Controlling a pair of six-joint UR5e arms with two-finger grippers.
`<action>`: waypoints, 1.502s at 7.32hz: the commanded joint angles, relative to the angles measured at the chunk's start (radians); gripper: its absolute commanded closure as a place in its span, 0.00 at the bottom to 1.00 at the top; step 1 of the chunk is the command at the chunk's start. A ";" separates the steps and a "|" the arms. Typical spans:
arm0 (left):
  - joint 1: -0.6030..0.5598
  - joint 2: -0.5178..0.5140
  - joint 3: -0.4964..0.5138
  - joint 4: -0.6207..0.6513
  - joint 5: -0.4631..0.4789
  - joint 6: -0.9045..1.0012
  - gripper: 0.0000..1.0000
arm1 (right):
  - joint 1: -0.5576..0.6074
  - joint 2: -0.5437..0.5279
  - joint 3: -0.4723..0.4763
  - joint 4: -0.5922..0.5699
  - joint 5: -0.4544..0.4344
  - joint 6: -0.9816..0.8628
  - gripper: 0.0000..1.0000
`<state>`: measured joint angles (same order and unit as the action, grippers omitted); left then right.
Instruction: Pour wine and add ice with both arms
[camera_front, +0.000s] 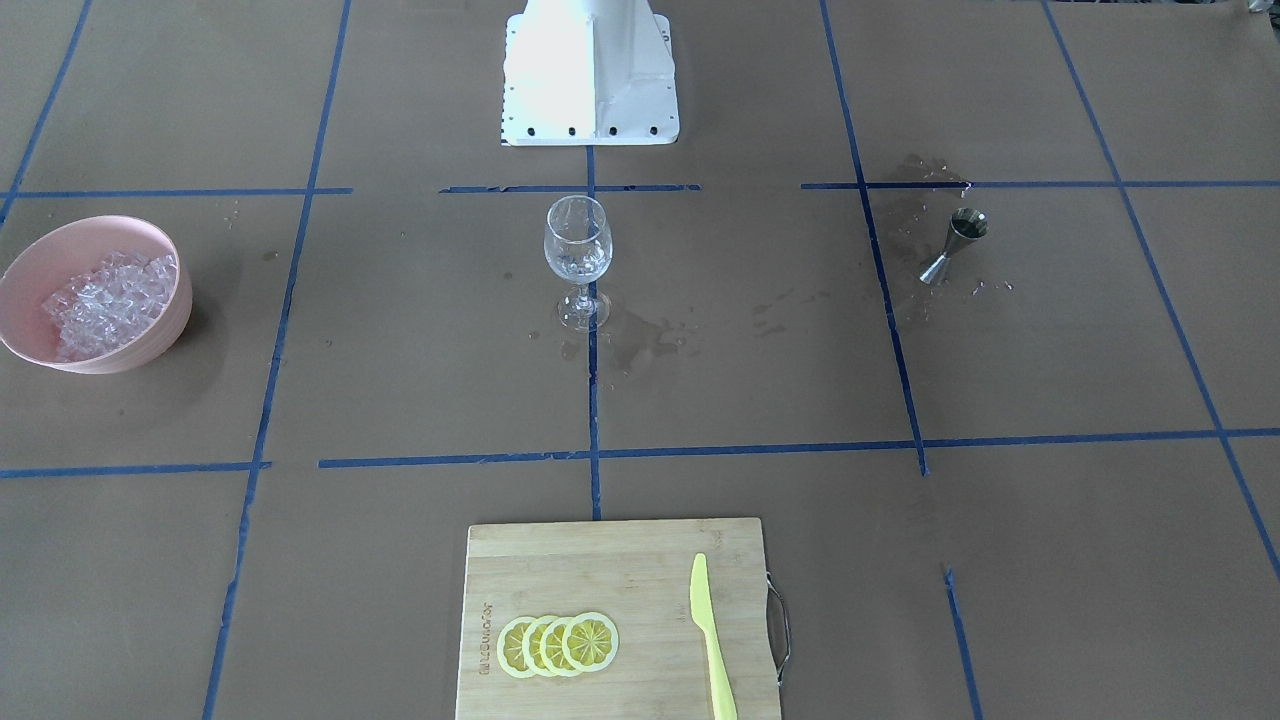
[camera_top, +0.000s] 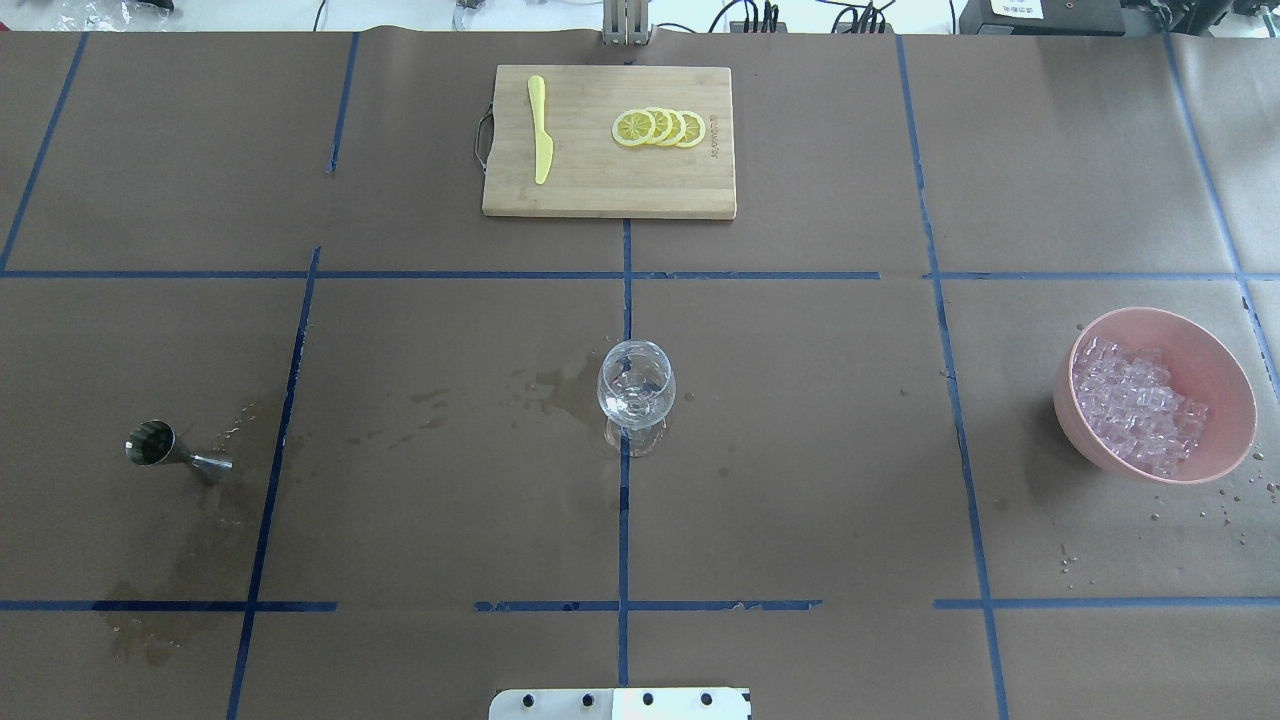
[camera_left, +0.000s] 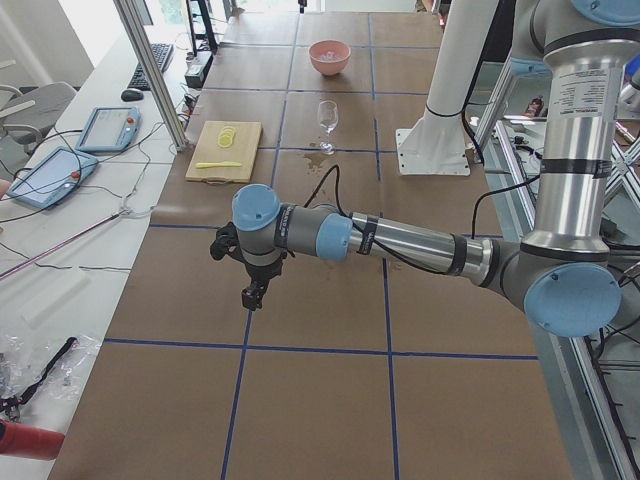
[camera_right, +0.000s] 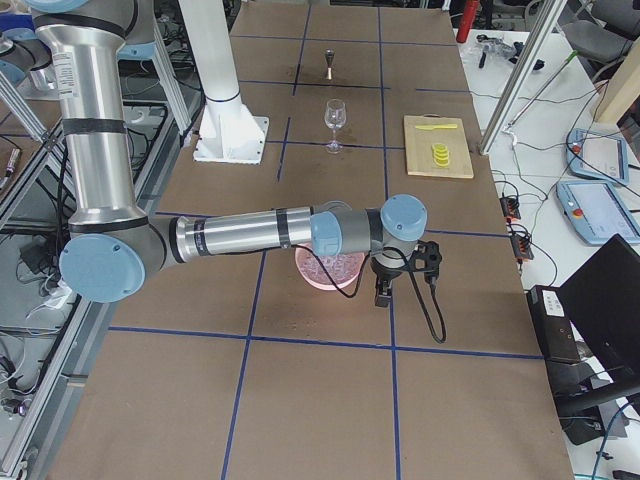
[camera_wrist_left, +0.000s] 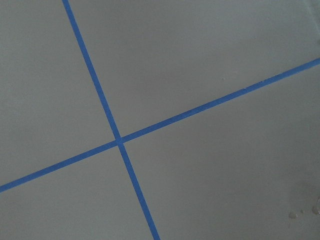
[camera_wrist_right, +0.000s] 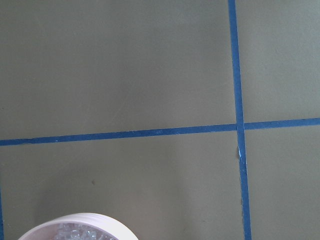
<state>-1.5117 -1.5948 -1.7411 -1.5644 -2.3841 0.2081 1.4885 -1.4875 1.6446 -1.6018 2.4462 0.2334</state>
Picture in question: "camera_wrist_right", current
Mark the pink bowl of ice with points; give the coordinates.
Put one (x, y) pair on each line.
(103, 223)

